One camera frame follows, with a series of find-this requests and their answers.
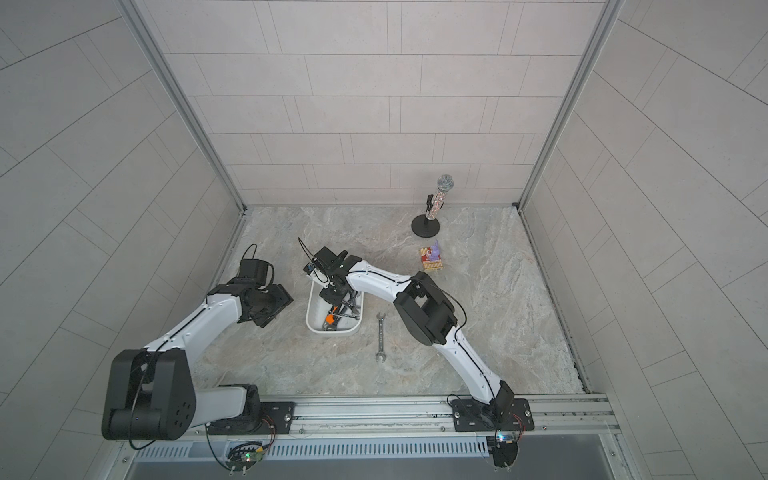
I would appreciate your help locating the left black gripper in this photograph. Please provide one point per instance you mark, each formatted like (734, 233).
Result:
(284, 299)

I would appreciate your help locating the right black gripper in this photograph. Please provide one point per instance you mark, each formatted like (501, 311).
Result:
(330, 294)

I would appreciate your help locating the white plastic storage box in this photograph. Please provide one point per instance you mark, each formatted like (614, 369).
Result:
(317, 310)

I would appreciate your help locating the orange handled adjustable wrench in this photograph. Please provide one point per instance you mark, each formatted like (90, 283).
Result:
(333, 318)

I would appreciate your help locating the long silver open-end wrench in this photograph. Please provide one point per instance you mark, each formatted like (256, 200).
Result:
(381, 354)

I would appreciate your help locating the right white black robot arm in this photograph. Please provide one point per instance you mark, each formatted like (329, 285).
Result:
(427, 313)

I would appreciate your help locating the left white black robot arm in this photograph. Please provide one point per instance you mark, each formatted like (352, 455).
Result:
(150, 392)

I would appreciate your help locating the small wooden toy with figures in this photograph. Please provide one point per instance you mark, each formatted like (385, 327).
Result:
(431, 258)

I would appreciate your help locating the glitter microphone on black stand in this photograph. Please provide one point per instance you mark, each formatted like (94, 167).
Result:
(427, 225)

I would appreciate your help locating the left green circuit board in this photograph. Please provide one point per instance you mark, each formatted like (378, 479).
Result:
(241, 458)

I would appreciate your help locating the green circuit board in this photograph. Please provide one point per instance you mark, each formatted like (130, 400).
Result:
(241, 458)
(503, 449)

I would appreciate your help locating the right green circuit board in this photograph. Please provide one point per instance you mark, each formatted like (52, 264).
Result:
(503, 449)

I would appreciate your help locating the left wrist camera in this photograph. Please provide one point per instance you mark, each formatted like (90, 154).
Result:
(259, 271)

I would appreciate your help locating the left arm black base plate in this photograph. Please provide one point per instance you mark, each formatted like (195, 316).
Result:
(276, 417)

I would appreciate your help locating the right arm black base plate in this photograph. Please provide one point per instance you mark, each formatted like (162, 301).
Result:
(470, 415)

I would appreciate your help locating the aluminium mounting rail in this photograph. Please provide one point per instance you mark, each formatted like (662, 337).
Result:
(428, 415)

